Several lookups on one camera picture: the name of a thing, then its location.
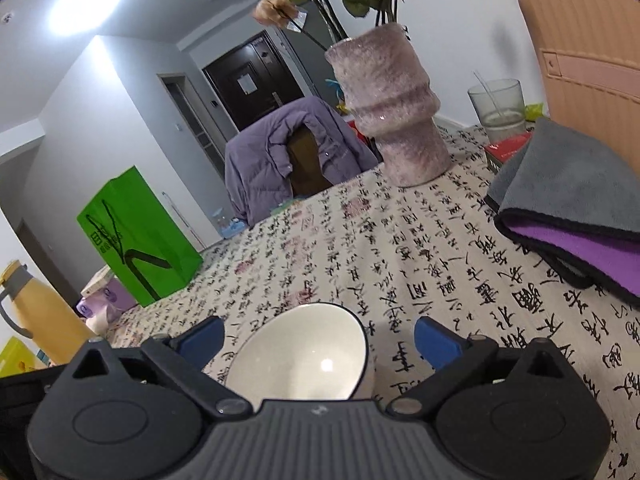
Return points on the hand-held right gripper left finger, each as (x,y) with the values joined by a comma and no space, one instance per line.
(202,338)

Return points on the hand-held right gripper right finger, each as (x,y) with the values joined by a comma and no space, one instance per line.
(436,341)

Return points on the white bowl black rim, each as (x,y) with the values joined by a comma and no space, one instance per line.
(300,355)

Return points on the yellow-green snack box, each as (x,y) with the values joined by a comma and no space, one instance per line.
(17,360)

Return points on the yellow thermos jug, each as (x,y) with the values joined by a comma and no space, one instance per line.
(40,320)

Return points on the calligraphy printed tablecloth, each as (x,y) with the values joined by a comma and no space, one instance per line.
(450,260)

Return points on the purple tissue pack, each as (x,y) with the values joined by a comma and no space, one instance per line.
(110,305)

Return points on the white flat box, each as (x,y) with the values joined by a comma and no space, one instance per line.
(97,280)

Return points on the green paper bag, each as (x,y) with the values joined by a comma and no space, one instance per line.
(135,230)

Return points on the purple padded jacket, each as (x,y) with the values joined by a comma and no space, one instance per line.
(255,160)

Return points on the wooden chair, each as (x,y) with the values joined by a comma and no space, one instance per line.
(305,165)

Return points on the red box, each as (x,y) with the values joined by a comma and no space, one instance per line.
(507,152)

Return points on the grey and purple cloth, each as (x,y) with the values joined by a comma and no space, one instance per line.
(575,180)

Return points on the pink ribbed vase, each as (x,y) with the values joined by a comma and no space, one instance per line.
(395,110)

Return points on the glass cup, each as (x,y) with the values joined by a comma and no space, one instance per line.
(497,110)

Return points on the dark entrance door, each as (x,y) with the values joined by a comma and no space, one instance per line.
(245,90)

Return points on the blue bag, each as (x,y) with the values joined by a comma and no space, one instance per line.
(337,95)

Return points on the grey refrigerator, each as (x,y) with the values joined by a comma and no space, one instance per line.
(307,55)

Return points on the pink hard case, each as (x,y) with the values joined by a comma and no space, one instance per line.
(590,35)

